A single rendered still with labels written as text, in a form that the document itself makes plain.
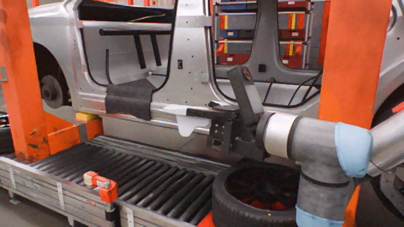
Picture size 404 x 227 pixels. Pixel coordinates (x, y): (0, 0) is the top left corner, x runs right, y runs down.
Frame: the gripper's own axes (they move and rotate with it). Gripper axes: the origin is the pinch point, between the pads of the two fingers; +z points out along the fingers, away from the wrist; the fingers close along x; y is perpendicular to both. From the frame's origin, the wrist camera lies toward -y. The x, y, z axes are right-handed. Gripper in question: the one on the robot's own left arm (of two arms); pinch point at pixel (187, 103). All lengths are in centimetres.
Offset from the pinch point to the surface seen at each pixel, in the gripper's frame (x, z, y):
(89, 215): 47, 118, 96
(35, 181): 36, 173, 87
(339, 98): 52, -20, -2
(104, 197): 42, 93, 72
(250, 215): 75, 17, 64
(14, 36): 20, 161, -16
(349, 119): 54, -23, 5
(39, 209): 43, 185, 119
